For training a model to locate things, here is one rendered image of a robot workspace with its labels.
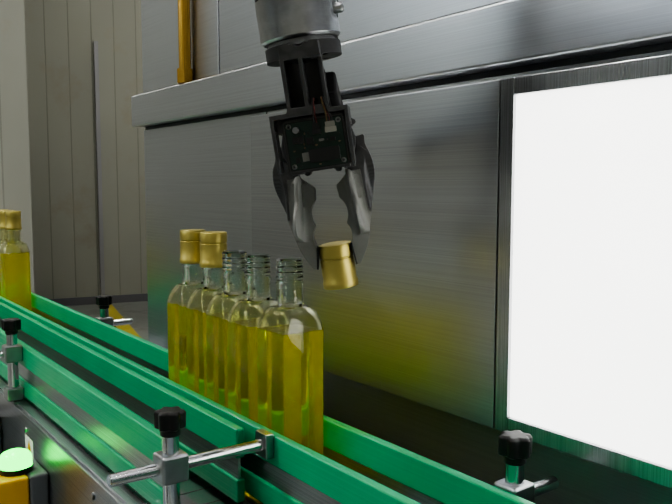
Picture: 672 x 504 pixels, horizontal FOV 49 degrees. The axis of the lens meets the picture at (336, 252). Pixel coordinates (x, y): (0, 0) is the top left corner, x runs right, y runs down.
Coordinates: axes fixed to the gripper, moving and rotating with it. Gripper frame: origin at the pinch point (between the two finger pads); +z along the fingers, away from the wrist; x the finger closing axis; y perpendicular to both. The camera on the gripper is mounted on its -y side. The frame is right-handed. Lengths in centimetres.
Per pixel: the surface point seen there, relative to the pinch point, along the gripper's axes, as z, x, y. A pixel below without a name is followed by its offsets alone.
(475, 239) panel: 0.8, 13.9, -0.7
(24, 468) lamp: 26, -49, -21
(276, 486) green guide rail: 23.0, -9.6, 1.7
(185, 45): -31, -25, -55
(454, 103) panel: -12.8, 13.9, -3.9
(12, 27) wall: -129, -241, -458
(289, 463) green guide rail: 19.8, -7.4, 4.0
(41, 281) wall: 77, -352, -648
